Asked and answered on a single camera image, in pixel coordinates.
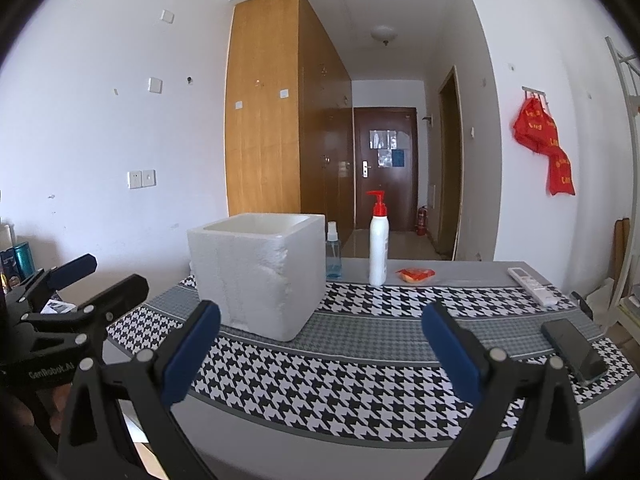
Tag wooden side door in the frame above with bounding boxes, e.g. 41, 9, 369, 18
437, 66, 463, 261

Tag white foam box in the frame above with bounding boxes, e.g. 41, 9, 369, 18
187, 212, 327, 342

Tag wooden boards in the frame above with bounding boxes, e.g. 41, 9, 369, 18
612, 217, 632, 291

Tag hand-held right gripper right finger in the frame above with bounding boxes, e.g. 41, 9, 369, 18
420, 301, 587, 480

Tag teal canister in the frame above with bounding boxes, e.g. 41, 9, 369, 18
14, 241, 34, 281

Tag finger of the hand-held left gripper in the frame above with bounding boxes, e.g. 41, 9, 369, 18
22, 274, 150, 335
10, 253, 98, 307

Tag houndstooth table cloth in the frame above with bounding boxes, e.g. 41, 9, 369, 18
106, 274, 638, 445

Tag white remote control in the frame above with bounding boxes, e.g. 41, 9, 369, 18
507, 266, 562, 307

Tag wooden wardrobe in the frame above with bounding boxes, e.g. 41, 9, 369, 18
225, 0, 353, 245

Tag clear spray bottle blue liquid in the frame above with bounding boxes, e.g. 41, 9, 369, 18
325, 221, 343, 281

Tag red printed bag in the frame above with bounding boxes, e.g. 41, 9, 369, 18
512, 96, 559, 153

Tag white metal bunk bed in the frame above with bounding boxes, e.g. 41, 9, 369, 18
605, 36, 640, 311

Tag black smartphone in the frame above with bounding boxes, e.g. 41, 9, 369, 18
541, 318, 610, 387

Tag dark brown door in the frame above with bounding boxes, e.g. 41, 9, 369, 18
353, 107, 418, 233

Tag orange snack packet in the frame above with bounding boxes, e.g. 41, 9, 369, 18
395, 267, 436, 283

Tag person's left hand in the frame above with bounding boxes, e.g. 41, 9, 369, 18
0, 385, 73, 441

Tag white pump bottle red pump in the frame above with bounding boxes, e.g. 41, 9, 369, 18
366, 190, 390, 287

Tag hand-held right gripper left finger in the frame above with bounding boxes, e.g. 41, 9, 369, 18
56, 300, 222, 480

